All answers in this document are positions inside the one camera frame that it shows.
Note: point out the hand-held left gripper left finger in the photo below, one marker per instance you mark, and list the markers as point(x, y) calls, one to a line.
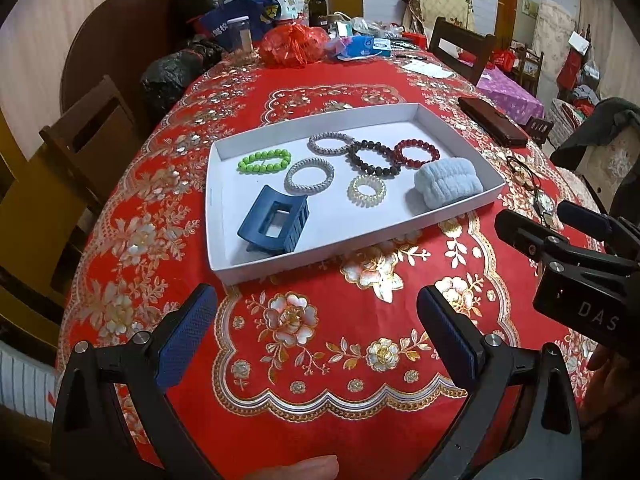
point(187, 330)

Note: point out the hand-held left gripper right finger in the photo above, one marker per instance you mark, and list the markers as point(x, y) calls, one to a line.
point(445, 332)

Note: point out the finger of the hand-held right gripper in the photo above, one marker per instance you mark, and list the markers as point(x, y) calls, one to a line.
point(525, 235)
point(585, 217)

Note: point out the light blue fluffy scrunchie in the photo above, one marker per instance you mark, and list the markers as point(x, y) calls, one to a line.
point(447, 185)

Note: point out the blue hair claw clip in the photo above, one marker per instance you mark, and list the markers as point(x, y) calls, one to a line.
point(255, 222)

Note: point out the white shallow cardboard box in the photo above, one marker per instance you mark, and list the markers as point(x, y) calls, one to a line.
point(330, 230)

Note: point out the person's right hand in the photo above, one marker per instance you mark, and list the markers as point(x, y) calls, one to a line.
point(605, 385)

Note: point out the person's left hand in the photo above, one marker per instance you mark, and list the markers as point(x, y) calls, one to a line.
point(295, 470)

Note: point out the silver gold wristwatch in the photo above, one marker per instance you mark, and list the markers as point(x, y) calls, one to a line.
point(546, 205)

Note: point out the dark jacket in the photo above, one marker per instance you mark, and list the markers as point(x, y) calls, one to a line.
point(600, 130)

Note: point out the small dark wooden chair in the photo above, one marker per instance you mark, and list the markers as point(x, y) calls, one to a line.
point(540, 130)

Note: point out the red floral tablecloth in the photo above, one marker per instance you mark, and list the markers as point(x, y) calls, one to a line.
point(350, 360)

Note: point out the brown leather wallet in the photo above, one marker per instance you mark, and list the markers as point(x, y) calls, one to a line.
point(492, 120)

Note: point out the purple tablecloth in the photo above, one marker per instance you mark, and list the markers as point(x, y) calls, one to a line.
point(510, 92)

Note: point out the white radiator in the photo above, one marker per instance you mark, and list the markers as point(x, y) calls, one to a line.
point(25, 380)

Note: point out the light wooden chair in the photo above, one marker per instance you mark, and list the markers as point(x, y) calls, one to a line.
point(35, 240)

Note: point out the white paper sheet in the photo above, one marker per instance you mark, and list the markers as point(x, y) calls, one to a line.
point(425, 67)

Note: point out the brown wooden chair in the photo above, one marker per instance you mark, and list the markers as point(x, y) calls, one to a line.
point(100, 140)

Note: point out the blue tissue packet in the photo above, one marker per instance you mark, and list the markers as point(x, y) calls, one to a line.
point(365, 47)

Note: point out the beige quilted floral cloth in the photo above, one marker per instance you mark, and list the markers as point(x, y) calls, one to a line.
point(440, 2)

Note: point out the small black plastic bag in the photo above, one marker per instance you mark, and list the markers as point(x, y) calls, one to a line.
point(175, 75)

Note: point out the red plastic bag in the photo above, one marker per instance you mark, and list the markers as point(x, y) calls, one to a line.
point(292, 45)

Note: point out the clear plastic jar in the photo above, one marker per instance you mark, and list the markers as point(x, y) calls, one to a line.
point(243, 35)

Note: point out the round wooden tabletop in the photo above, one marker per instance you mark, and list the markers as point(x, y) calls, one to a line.
point(110, 35)

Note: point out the dark wine bottle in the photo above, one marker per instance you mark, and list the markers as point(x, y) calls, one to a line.
point(316, 7)

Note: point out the blue bag with yellow logo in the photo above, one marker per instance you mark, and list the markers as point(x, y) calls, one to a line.
point(225, 20)

